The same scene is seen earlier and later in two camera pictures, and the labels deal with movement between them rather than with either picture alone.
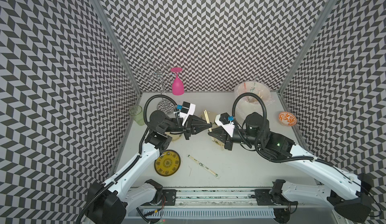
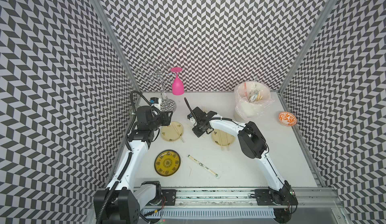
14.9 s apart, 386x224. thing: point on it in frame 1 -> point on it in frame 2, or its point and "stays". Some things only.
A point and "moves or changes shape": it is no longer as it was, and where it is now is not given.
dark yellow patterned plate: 168,163 stays
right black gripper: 225,137 -> 198,133
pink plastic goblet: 178,85 stays
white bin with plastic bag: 250,103 stays
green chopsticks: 203,165 stays
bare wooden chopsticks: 207,119 moves or changes shape
